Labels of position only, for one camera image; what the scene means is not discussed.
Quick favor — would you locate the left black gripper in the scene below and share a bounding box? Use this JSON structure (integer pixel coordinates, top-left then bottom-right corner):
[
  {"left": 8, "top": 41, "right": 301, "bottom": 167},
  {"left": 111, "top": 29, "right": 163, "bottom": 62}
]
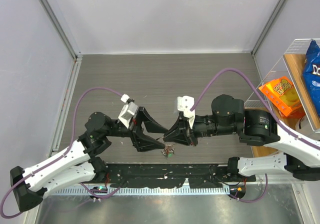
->
[{"left": 105, "top": 106, "right": 168, "bottom": 151}]

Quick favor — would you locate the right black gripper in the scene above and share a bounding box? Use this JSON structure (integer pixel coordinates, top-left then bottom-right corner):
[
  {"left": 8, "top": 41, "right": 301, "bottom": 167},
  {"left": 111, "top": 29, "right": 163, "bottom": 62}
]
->
[{"left": 163, "top": 114, "right": 238, "bottom": 147}]

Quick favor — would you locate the keyring with tagged keys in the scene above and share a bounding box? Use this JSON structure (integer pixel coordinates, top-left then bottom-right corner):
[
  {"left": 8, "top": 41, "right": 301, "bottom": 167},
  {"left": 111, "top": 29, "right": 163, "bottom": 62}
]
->
[{"left": 156, "top": 137, "right": 175, "bottom": 158}]

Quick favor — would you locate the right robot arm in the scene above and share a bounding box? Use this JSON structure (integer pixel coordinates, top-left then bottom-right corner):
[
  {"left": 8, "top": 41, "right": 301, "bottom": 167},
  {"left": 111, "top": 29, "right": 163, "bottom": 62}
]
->
[{"left": 163, "top": 94, "right": 320, "bottom": 181}]

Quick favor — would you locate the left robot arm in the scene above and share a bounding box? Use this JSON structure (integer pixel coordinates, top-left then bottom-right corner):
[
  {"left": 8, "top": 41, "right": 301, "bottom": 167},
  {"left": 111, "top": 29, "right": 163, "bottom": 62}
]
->
[{"left": 10, "top": 106, "right": 167, "bottom": 212}]

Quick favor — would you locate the orange Scrub Daddy box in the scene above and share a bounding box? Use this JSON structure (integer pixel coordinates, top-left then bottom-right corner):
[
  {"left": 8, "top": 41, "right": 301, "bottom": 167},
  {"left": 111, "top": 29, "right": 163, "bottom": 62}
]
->
[{"left": 258, "top": 76, "right": 306, "bottom": 119}]

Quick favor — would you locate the blue chip bag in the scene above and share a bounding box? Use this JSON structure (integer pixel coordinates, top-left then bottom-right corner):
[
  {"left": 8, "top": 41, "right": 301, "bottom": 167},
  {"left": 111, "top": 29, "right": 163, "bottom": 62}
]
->
[{"left": 302, "top": 39, "right": 320, "bottom": 116}]

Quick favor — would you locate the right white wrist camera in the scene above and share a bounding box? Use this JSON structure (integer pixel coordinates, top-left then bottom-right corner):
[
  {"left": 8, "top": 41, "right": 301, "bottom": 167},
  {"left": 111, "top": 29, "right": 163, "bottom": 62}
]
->
[{"left": 174, "top": 95, "right": 196, "bottom": 129}]

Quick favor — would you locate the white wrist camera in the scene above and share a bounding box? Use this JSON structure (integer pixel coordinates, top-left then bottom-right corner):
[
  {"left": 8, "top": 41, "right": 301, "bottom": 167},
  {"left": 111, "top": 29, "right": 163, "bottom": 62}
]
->
[
  {"left": 118, "top": 102, "right": 138, "bottom": 129},
  {"left": 174, "top": 95, "right": 196, "bottom": 129}
]

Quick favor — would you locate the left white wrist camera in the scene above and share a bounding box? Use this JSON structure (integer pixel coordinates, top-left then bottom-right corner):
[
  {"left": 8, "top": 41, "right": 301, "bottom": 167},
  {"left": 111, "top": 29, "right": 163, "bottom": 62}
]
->
[{"left": 118, "top": 102, "right": 138, "bottom": 129}]

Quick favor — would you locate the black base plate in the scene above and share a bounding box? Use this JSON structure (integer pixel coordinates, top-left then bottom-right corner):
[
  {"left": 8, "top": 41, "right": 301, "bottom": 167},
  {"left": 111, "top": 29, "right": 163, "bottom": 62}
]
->
[{"left": 102, "top": 163, "right": 256, "bottom": 189}]

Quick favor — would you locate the white slotted cable duct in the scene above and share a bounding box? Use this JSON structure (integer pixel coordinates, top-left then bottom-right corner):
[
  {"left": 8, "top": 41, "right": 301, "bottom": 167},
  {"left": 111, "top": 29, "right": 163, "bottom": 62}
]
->
[{"left": 52, "top": 185, "right": 230, "bottom": 196}]

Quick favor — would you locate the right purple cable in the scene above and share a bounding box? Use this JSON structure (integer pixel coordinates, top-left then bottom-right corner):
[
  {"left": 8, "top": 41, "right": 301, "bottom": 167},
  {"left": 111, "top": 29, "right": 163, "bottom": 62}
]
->
[{"left": 190, "top": 68, "right": 320, "bottom": 204}]

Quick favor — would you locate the purple cable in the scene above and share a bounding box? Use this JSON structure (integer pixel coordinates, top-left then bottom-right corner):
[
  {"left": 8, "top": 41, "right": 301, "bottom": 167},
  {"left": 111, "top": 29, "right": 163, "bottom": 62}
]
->
[
  {"left": 190, "top": 68, "right": 320, "bottom": 204},
  {"left": 0, "top": 87, "right": 131, "bottom": 219}
]

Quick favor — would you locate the wire shelf rack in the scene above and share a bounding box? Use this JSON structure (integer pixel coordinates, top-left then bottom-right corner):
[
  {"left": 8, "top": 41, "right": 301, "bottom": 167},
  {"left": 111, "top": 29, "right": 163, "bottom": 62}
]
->
[{"left": 241, "top": 38, "right": 320, "bottom": 160}]

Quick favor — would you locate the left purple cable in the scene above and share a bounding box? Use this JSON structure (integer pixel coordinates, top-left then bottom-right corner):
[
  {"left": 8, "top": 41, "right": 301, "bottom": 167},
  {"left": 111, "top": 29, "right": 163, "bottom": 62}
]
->
[{"left": 0, "top": 87, "right": 131, "bottom": 219}]

